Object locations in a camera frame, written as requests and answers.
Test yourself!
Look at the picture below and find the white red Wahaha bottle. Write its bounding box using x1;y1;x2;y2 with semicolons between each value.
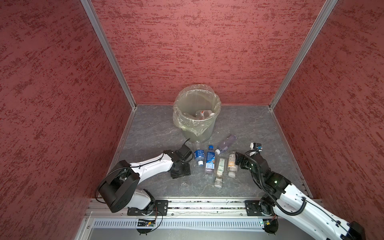
196;110;215;120

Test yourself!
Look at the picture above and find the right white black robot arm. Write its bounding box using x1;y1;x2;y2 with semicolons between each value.
235;150;366;240

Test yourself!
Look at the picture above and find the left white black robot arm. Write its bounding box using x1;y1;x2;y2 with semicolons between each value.
95;144;193;216

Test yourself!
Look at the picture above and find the clear plastic bin liner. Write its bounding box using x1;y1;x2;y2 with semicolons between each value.
172;83;222;137

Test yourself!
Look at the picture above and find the blue label water bottle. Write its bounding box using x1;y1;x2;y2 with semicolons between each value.
194;141;206;167

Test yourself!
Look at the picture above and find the clear orange label bottle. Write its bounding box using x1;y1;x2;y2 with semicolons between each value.
228;151;238;178

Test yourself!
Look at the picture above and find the blue cap artesian bottle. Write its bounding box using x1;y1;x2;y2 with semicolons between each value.
205;145;216;175

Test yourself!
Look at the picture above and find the clear purple tinted bottle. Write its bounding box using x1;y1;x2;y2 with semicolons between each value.
215;135;237;155

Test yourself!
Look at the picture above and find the green white label bottle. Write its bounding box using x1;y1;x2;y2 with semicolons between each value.
214;158;226;188

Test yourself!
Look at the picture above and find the white perforated vent strip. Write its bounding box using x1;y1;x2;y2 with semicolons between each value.
92;218;264;232

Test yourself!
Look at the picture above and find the right corner aluminium profile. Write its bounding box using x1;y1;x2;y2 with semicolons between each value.
269;0;338;112

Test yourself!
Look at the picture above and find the corner aluminium profile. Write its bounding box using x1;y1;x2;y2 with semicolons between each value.
269;0;338;112
81;0;137;111

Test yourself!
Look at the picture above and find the left corner aluminium profile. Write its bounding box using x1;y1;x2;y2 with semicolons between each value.
81;0;137;111

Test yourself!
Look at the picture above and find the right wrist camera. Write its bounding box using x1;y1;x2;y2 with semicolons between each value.
250;143;263;151

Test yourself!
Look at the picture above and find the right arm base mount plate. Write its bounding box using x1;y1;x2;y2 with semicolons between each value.
245;200;272;217

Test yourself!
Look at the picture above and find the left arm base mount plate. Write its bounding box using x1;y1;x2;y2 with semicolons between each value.
127;200;169;217

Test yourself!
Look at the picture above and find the right circuit board with wires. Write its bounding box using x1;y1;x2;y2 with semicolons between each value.
263;219;279;235

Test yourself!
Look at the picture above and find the circuit board with wires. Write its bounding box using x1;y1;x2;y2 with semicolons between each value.
136;219;163;235
263;219;279;235

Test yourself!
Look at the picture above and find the left circuit board with wires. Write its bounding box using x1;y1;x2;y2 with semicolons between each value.
136;219;163;235

